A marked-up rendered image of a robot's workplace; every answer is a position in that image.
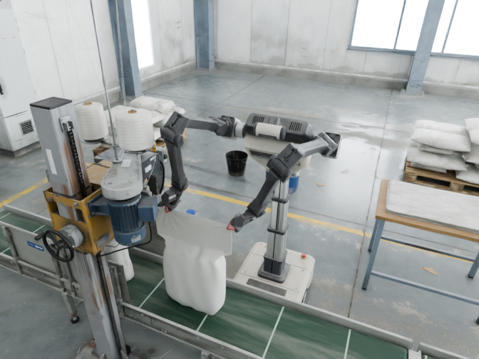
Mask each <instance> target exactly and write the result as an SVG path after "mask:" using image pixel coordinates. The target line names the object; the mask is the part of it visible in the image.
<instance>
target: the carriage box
mask: <svg viewBox="0 0 479 359"><path fill-rule="evenodd" d="M109 168H110V167H109V166H106V165H101V164H98V163H94V162H93V164H91V165H89V166H87V170H88V176H89V180H90V184H91V190H92V194H90V195H89V196H87V197H86V198H85V199H83V200H81V201H78V200H75V199H73V200H72V199H67V198H65V197H60V196H58V195H55V194H54V193H53V188H52V186H51V187H49V188H48V189H44V190H43V194H44V197H45V200H46V204H47V207H48V211H49V214H50V217H51V221H52V224H53V228H54V230H56V231H59V230H60V229H62V228H64V227H65V226H67V225H69V224H71V225H73V226H75V227H77V228H78V229H79V230H80V231H81V233H82V235H83V243H82V244H80V245H79V246H77V247H75V248H74V249H77V250H80V251H84V252H86V253H88V254H92V255H93V256H95V255H96V254H97V253H98V252H99V251H100V250H101V249H102V248H103V247H104V246H106V245H107V244H108V243H109V242H110V241H112V240H113V239H114V234H113V230H112V228H113V226H112V224H111V220H110V216H106V215H95V216H94V217H91V215H90V212H89V208H88V202H89V201H90V200H92V199H93V198H94V197H96V196H98V195H99V194H100V193H102V190H101V180H102V179H103V177H104V175H105V174H106V172H107V171H108V169H109ZM57 202H58V203H60V204H64V205H67V206H70V207H74V208H76V209H80V210H82V213H83V218H82V219H81V220H79V221H74V220H72V219H68V218H65V217H62V216H60V214H59V211H58V206H57ZM108 232H109V234H110V240H109V241H108V242H106V243H105V244H104V245H103V246H102V247H101V248H100V249H98V244H97V241H99V240H100V239H101V238H102V237H104V236H105V235H106V234H107V233H108Z"/></svg>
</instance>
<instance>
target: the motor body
mask: <svg viewBox="0 0 479 359"><path fill-rule="evenodd" d="M140 198H141V194H138V195H137V196H135V197H134V198H133V199H131V200H128V201H126V202H116V201H114V200H112V199H108V198H107V201H108V209H109V214H110V220H111V224H112V226H113V228H112V230H113V234H114V238H115V240H116V242H118V243H119V244H120V245H122V246H133V245H136V244H139V243H140V242H141V241H142V240H143V239H144V238H145V235H146V230H145V227H146V225H145V222H140V221H139V218H138V213H137V205H138V204H139V200H140Z"/></svg>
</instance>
